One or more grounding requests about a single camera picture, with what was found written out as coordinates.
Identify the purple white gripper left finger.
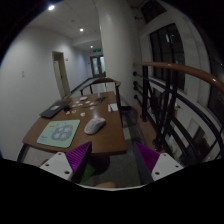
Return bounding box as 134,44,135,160
40,142,92,183

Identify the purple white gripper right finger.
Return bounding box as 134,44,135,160
134,142,182,182

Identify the green patterned mouse pad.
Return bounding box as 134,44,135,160
37,120,80,148

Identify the white computer mouse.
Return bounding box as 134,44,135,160
84,118,106,135

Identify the wooden table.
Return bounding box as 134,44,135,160
17,92,127,162

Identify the small black object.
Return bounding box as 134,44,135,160
63,105,71,111

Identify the dark closed laptop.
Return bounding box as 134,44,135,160
40,101,70,118

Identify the wooden black stair railing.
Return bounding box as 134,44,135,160
133,62,224,165

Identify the white paper sheet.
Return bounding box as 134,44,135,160
108,103,118,112

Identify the wooden chair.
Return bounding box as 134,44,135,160
79,77,122,113

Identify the glass double door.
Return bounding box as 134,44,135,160
90,55,106,77

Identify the side doorway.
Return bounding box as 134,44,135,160
52,51,70,98

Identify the green exit sign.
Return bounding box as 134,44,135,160
93,49,101,53

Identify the dark window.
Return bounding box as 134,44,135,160
148,22,187,92

